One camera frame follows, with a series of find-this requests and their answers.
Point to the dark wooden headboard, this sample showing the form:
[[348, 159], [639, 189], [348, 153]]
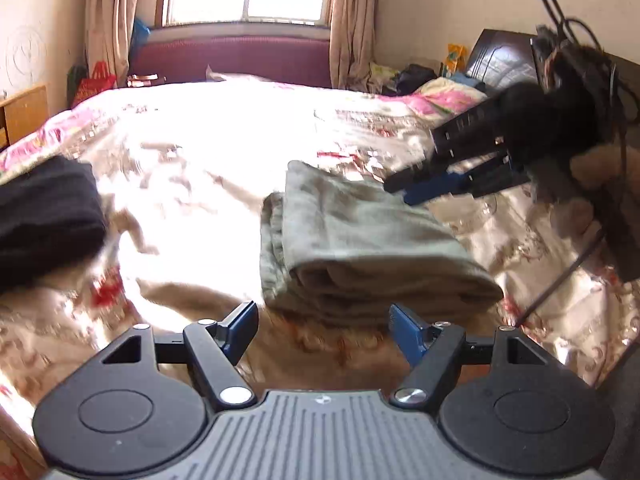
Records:
[[505, 55]]

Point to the red bag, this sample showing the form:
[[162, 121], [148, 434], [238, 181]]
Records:
[[95, 85]]

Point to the floral bedspread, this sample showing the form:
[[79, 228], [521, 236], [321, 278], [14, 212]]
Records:
[[200, 160]]

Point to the person's right hand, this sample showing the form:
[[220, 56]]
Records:
[[597, 167]]

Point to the maroon padded window bench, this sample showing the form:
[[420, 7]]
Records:
[[230, 57]]

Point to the pink floral pillow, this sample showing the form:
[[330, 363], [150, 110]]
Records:
[[445, 97]]

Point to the beige curtain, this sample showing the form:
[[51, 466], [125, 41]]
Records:
[[120, 15], [352, 20]]

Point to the grey-green towel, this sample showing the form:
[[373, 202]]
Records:
[[360, 240]]

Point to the yellow packet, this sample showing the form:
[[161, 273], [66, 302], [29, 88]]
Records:
[[456, 59]]

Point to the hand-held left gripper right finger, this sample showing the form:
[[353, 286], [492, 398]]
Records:
[[404, 329]]

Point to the black bag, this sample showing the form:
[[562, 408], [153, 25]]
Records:
[[416, 79]]

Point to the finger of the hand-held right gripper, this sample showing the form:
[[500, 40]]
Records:
[[440, 187], [417, 176]]

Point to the blue folded cloth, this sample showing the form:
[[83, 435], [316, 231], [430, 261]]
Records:
[[470, 81]]

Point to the black folded garment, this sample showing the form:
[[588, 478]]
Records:
[[45, 220]]

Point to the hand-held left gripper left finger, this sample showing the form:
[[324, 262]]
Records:
[[243, 324]]

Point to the blue plastic bag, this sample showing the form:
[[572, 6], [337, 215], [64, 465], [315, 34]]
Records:
[[141, 34]]

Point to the wooden cabinet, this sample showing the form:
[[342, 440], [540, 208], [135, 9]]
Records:
[[22, 115]]

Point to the crumpled floral cloth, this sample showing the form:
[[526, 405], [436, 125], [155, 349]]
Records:
[[382, 76]]

